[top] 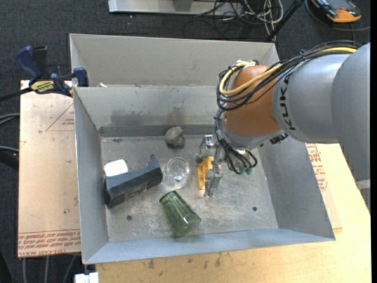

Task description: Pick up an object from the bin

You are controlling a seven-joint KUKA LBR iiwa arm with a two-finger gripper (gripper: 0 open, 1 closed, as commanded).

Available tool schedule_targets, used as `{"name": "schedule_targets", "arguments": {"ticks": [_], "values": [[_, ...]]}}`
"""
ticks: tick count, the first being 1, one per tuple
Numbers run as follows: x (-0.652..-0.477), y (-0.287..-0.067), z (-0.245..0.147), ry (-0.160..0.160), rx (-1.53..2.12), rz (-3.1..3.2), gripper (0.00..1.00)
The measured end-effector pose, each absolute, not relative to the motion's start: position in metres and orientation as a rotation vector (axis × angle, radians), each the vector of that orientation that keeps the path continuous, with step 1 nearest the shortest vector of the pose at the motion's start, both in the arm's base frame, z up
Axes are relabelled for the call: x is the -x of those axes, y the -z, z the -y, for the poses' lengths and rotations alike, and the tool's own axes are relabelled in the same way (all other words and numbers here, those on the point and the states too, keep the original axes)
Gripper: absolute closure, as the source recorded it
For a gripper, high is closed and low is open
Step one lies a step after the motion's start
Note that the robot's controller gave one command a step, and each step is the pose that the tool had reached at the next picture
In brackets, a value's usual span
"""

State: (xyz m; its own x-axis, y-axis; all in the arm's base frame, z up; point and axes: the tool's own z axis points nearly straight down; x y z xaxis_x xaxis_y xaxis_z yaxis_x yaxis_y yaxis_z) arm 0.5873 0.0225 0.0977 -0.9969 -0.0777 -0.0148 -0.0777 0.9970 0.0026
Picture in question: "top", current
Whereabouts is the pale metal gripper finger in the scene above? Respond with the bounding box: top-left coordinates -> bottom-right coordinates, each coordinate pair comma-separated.
195,134 -> 215,163
204,169 -> 223,199

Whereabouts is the yellow ridged block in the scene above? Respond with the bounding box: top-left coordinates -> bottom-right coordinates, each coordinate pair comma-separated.
197,156 -> 215,191

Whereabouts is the grey metal bin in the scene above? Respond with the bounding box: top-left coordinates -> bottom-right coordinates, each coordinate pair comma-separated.
69,33 -> 336,265

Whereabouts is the green glass cup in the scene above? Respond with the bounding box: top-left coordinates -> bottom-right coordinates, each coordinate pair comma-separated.
159,190 -> 203,238

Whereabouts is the dark blue-black box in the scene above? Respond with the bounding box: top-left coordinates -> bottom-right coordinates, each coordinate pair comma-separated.
102,154 -> 164,209

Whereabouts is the white sponge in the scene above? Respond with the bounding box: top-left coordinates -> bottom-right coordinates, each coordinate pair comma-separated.
103,159 -> 129,177

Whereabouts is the brown cardboard board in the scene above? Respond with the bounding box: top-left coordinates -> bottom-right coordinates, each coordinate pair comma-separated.
17,80 -> 344,259

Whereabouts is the black cylinder on white bracket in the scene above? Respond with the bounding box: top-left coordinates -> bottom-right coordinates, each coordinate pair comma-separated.
269,133 -> 289,145

